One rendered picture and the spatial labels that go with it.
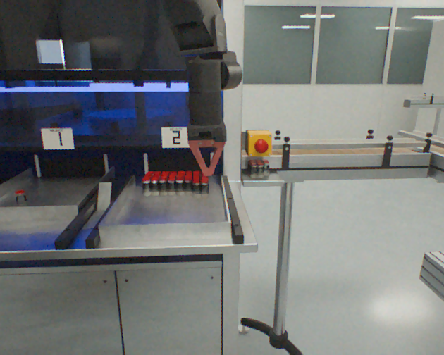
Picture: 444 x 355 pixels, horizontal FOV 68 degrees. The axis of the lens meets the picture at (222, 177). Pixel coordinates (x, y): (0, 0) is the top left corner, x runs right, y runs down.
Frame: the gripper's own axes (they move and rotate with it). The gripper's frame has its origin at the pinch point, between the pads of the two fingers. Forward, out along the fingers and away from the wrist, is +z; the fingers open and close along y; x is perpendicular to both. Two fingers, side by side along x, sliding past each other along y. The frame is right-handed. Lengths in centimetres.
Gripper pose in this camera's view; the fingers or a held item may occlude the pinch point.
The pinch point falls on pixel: (208, 171)
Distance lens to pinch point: 62.6
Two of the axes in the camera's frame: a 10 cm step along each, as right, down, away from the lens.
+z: 0.2, 9.5, 3.2
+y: -0.5, -3.2, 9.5
